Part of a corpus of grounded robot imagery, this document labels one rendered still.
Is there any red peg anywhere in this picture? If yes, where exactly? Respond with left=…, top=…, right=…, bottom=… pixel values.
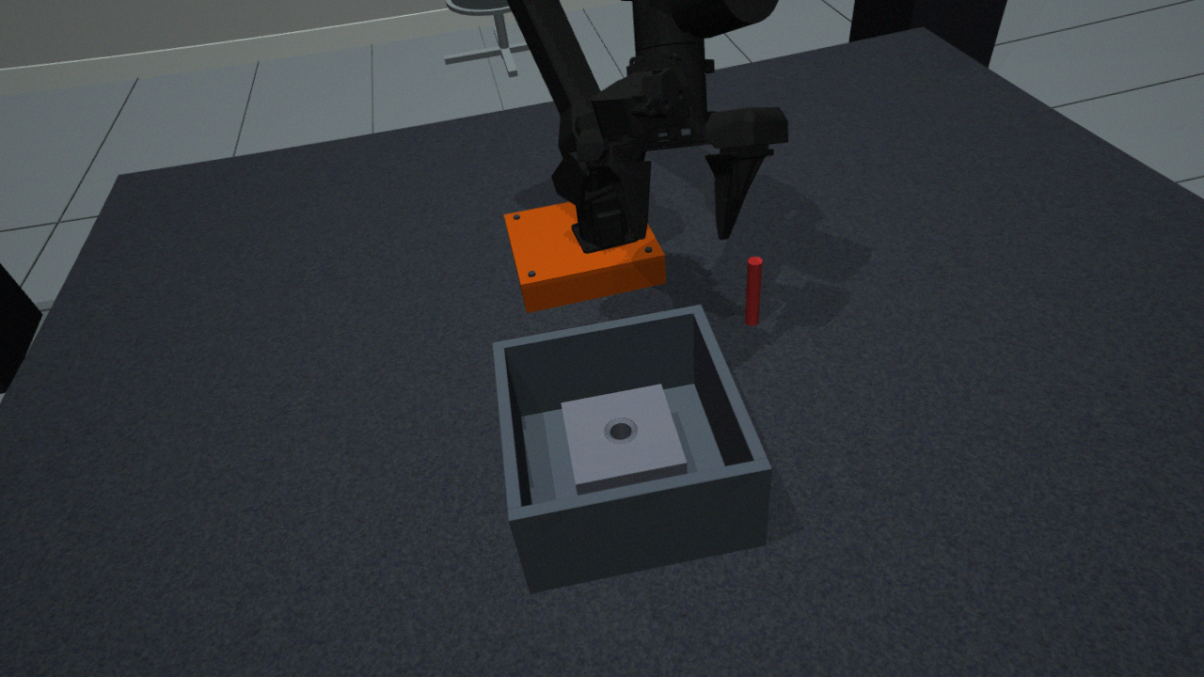
left=745, top=257, right=763, bottom=326

